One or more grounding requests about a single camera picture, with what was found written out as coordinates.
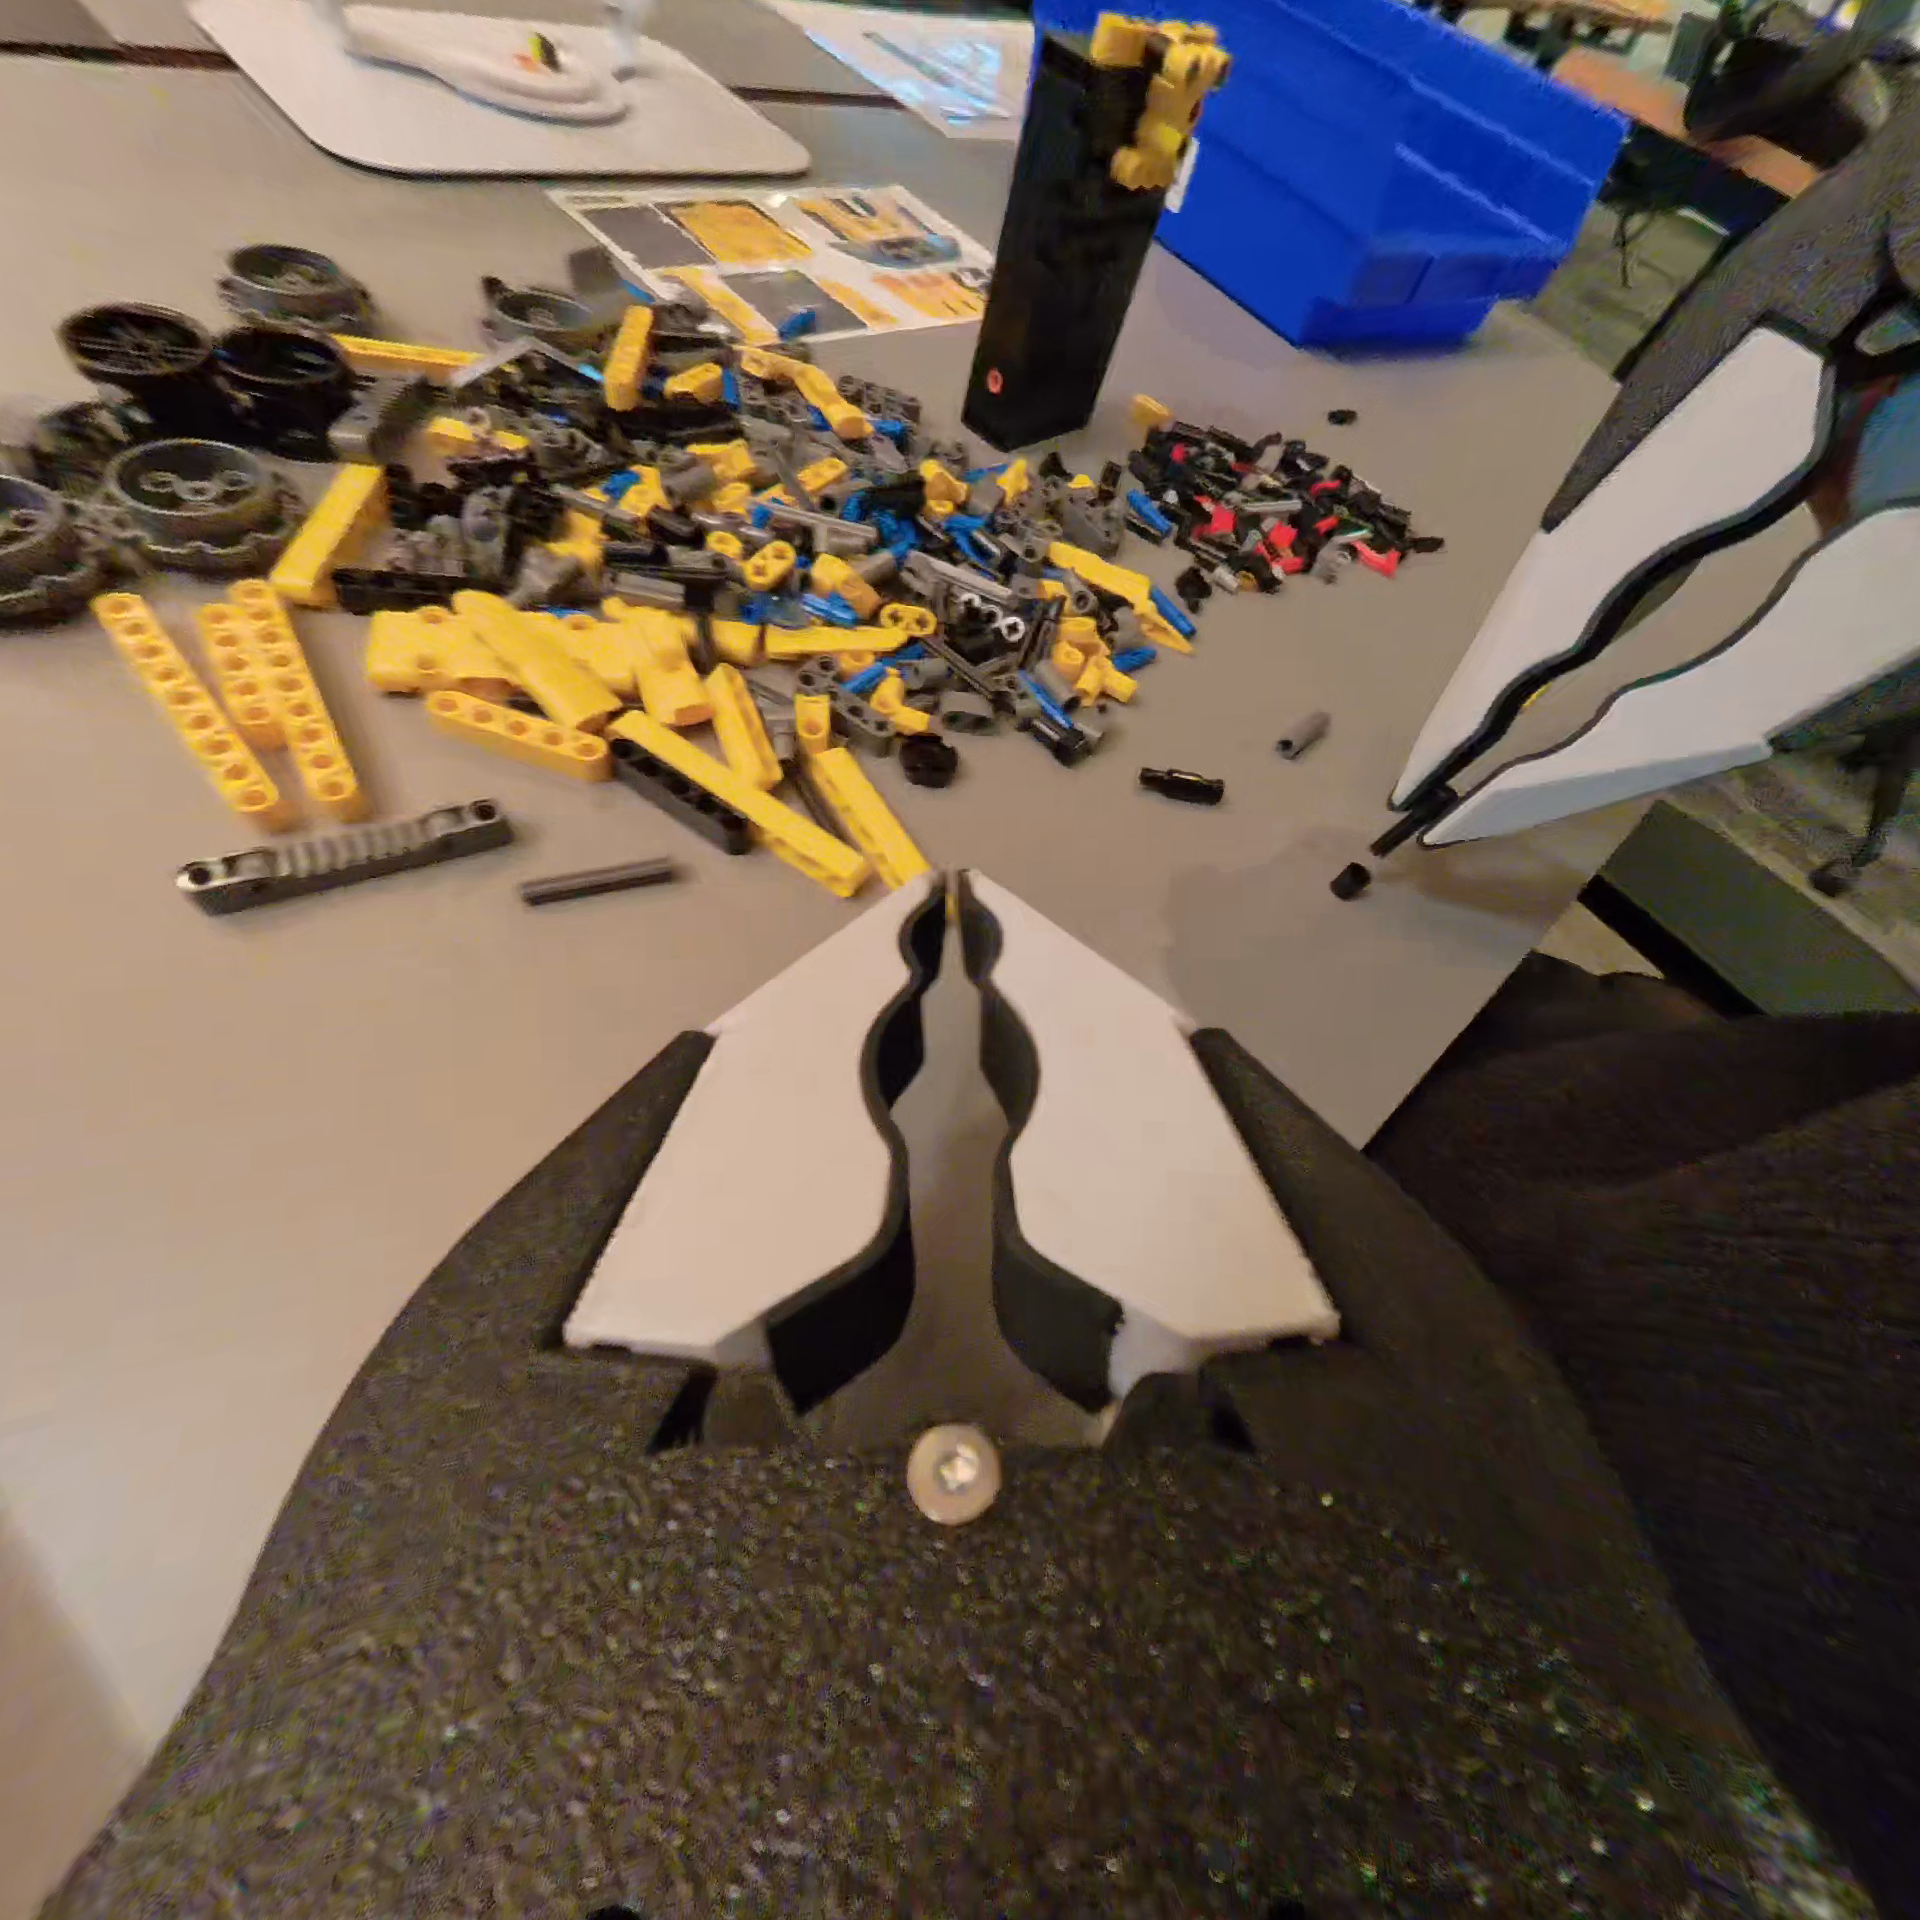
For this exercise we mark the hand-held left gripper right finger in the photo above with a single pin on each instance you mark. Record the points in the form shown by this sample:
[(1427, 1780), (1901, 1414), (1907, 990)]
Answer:
[(1139, 1157)]

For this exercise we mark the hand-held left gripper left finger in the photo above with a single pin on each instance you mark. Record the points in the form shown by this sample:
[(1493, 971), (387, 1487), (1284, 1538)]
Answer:
[(720, 1169)]

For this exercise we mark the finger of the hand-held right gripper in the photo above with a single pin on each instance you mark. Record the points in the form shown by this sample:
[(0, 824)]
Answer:
[(1726, 678), (1663, 509)]

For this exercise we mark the small black bushing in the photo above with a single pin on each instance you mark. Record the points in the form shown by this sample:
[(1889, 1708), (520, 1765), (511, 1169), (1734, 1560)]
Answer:
[(1346, 881)]

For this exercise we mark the long black connector pin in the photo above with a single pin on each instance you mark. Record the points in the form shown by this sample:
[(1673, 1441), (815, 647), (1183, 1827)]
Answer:
[(1403, 827)]

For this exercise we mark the black office chair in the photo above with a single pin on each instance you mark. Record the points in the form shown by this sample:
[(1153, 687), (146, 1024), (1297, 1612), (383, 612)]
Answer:
[(1790, 75)]

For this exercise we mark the black cross axle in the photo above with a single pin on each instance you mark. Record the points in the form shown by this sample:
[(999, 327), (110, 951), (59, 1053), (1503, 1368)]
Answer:
[(597, 881)]

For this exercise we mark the short black connector pin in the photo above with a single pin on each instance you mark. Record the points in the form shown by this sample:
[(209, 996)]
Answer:
[(1183, 787)]

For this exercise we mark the pile of red black pins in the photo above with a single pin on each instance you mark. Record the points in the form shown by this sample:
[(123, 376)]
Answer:
[(1279, 509)]

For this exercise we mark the small grey connector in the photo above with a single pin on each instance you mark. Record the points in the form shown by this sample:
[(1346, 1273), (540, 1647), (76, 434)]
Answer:
[(1298, 729)]

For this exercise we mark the blue plastic bin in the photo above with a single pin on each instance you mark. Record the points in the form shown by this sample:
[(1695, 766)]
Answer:
[(1346, 174)]

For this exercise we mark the grey gear rack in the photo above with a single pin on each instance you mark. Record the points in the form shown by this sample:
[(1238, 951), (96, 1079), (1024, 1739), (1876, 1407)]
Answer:
[(343, 850)]

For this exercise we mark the pile of yellow building pieces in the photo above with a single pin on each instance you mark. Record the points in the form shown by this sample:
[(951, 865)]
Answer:
[(540, 664)]

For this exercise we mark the yellow connector assembly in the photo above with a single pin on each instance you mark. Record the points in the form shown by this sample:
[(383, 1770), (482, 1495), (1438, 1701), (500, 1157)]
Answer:
[(1167, 88)]

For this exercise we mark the black perforated block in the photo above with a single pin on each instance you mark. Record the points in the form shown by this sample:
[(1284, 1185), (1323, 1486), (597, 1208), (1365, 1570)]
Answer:
[(1069, 252)]

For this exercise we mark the pile of black toy wheels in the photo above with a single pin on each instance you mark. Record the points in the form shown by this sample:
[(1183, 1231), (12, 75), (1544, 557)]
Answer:
[(190, 489)]

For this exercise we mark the white paper sheet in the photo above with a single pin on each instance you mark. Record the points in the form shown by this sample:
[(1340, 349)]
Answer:
[(915, 59)]

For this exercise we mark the printed instruction sheet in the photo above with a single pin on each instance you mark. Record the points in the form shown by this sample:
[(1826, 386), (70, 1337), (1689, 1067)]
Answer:
[(746, 238)]

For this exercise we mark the white tray with white object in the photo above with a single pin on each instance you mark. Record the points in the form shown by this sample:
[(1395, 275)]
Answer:
[(679, 134)]

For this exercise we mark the white moulded base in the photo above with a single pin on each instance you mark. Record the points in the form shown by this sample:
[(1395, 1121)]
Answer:
[(482, 68)]

